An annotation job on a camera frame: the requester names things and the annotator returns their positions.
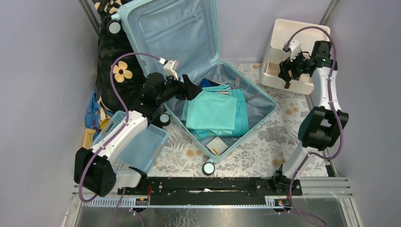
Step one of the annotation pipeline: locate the dark blue flat item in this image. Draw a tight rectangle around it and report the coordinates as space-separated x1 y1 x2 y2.
199 79 221 87

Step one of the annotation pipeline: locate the teal folded cloth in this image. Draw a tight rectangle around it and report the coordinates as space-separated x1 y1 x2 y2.
181 91 237 131
189 85 249 140

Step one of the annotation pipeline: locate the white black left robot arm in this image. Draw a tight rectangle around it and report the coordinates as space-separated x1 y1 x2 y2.
74 73 202 202

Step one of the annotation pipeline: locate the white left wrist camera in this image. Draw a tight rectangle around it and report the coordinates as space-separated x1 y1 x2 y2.
159 58 180 81

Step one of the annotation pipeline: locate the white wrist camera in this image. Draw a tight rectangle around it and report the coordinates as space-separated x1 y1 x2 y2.
159 58 180 81
282 39 302 61

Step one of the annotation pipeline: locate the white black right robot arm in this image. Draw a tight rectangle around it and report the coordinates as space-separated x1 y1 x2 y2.
279 40 349 179

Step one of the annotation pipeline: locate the black floral plush blanket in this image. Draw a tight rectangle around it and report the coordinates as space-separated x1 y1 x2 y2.
92 0 145 112

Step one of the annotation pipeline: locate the light blue perforated plastic basket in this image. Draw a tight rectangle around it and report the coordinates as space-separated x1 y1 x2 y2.
113 124 168 174

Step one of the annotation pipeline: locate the floral patterned floor mat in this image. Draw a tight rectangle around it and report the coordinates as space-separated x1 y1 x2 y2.
89 63 328 178

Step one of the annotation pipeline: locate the blue yellow cloth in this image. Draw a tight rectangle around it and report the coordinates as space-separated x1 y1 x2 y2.
82 91 114 149

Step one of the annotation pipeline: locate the white three-drawer storage cabinet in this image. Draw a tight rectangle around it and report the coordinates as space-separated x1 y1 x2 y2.
259 18 331 95

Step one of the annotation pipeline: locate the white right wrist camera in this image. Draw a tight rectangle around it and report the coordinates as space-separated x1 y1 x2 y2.
282 39 302 61

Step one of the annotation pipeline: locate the teal folded cloth bottom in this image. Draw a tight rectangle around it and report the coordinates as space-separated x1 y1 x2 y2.
189 85 249 140

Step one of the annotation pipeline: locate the teal folded cloth top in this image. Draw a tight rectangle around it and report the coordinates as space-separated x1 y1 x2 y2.
181 91 237 131

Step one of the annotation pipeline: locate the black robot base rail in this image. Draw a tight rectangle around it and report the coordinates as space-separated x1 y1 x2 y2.
117 175 303 207

